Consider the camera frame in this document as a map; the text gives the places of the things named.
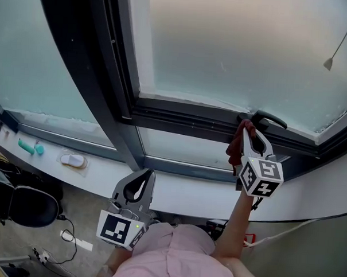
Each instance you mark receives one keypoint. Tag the red object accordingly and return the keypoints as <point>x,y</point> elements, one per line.
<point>250,239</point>

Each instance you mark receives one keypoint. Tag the long teal plastic object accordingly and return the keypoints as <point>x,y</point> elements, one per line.
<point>26,146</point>

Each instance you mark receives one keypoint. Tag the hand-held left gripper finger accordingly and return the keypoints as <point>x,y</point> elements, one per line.
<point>120,187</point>
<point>147,191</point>

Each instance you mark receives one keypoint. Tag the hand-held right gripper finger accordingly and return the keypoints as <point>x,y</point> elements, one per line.
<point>247,145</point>
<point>267,145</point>

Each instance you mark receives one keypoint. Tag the white power strip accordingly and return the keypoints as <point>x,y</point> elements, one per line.
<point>43,255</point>

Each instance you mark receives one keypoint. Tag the black office chair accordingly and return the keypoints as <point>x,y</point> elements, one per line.
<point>30,206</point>

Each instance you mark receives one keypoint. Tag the person's left forearm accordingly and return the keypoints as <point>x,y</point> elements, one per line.
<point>119,259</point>

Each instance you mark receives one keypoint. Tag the dark grey window frame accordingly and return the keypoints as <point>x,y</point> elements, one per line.
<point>191,120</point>

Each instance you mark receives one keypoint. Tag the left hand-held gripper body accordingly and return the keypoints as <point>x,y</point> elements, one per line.
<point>115,228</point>

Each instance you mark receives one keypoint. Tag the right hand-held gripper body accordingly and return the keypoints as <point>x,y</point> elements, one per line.
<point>260,179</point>

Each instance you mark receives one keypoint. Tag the person's pink shirt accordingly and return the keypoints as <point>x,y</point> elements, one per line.
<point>174,255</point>

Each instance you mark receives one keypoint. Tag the dark red cloth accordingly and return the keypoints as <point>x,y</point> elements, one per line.
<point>235,146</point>

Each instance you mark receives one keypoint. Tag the black box under sill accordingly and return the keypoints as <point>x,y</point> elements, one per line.
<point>215,227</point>

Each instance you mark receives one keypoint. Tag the small round teal object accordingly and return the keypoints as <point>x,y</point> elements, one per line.
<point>40,149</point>

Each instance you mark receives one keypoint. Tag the person's right forearm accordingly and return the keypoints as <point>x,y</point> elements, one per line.
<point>234,223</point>

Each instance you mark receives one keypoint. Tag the white slipper in plastic bag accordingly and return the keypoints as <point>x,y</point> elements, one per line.
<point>72,160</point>

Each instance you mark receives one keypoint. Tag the white window sill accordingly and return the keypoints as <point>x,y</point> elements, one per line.
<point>188,196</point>

